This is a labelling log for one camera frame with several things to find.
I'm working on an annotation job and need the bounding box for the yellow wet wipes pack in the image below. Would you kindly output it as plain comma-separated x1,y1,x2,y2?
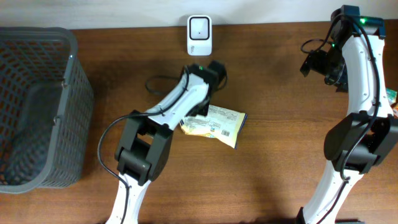
180,105,248,149

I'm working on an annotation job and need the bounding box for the green tissue pack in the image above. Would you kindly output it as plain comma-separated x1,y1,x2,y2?
386,88,397,105

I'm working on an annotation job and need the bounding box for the orange tissue pack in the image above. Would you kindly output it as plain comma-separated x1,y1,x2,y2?
391,102,398,118

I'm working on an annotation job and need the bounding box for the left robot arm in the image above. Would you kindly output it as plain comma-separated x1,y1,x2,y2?
107,60,228,223

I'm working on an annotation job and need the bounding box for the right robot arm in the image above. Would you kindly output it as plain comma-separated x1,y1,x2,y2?
295,5,397,224

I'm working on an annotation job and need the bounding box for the white barcode scanner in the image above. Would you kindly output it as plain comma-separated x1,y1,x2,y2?
187,15,213,56

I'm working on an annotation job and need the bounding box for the grey plastic basket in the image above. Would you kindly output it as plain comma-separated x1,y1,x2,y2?
1,27,95,194

